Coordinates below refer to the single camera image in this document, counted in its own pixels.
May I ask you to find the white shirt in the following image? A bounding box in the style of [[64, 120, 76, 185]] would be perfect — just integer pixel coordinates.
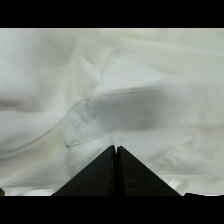
[[0, 27, 224, 197]]

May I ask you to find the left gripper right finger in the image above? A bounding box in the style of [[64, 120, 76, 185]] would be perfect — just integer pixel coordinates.
[[116, 145, 182, 197]]

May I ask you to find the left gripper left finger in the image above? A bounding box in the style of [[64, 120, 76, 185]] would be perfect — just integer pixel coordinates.
[[52, 145, 117, 197]]

